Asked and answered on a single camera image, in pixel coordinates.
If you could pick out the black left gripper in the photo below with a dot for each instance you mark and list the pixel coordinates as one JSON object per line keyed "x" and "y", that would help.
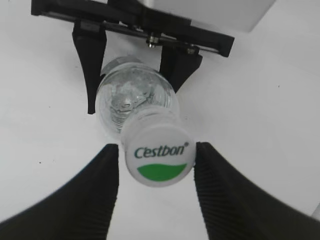
{"x": 181, "y": 41}

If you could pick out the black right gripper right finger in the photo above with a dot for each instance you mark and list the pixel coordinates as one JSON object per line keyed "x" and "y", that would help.
{"x": 234, "y": 208}

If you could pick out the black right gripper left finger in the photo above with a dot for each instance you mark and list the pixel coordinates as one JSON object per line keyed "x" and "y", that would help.
{"x": 81, "y": 209}

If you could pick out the clear Cestbon water bottle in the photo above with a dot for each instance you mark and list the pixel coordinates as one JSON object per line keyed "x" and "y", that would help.
{"x": 128, "y": 85}

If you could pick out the white green bottle cap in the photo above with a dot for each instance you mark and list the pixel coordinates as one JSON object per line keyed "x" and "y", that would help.
{"x": 158, "y": 150}

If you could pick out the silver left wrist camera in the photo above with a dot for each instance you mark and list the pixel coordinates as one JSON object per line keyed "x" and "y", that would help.
{"x": 234, "y": 15}

